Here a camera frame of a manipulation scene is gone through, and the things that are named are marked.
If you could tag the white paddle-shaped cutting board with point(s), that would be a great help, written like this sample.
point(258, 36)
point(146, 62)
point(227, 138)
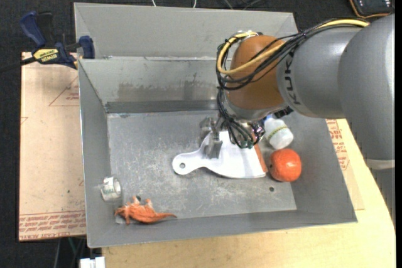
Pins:
point(234, 163)

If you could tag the grey metal bin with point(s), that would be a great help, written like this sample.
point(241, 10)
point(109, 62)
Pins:
point(150, 153)

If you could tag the orange ball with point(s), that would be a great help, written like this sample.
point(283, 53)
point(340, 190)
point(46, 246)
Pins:
point(285, 165)

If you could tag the brown cardboard board red print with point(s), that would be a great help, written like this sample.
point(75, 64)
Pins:
point(50, 141)

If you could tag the white plastic bottle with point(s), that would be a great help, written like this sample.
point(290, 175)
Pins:
point(279, 135)

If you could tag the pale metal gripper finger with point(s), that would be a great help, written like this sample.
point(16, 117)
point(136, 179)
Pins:
point(214, 147)
point(207, 126)

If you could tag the orange toy dinosaur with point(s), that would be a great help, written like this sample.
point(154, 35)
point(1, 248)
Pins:
point(143, 213)

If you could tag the red-brown flat block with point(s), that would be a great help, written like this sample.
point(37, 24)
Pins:
point(261, 160)

